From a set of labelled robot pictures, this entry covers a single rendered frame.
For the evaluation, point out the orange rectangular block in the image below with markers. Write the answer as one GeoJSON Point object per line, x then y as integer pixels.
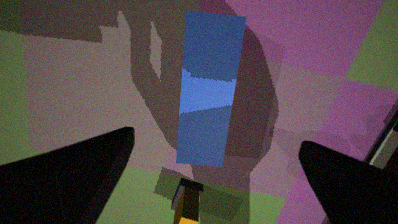
{"type": "Point", "coordinates": [187, 210]}

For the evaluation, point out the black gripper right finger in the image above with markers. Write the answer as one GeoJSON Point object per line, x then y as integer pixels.
{"type": "Point", "coordinates": [349, 190]}

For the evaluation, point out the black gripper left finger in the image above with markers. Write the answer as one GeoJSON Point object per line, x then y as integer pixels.
{"type": "Point", "coordinates": [69, 185]}

